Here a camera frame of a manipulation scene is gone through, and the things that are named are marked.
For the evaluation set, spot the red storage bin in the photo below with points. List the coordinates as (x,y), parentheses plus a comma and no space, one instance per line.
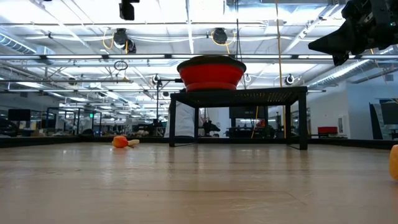
(327,130)

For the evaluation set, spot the person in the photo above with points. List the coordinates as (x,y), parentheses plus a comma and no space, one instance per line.
(183,119)

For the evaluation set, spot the red collapsible bowl grey rim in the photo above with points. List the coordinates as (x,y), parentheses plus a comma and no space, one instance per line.
(211,76)

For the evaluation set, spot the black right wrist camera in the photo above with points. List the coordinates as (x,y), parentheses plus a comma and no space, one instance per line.
(354,9)

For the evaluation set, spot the small yellow orange pepper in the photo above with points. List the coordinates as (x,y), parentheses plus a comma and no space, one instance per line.
(394,161)

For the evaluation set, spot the small orange red pepper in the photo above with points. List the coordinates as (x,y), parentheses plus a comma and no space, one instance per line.
(119,142)

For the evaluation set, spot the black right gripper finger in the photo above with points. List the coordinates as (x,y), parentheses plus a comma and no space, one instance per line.
(342,40)
(340,59)

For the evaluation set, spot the black background monitor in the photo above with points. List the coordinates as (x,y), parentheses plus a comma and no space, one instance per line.
(18,114)
(247,112)

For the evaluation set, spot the black perforated metal rack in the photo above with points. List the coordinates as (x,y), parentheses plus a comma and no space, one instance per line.
(239,96)

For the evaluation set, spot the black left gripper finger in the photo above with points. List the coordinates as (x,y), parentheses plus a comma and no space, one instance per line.
(127,11)

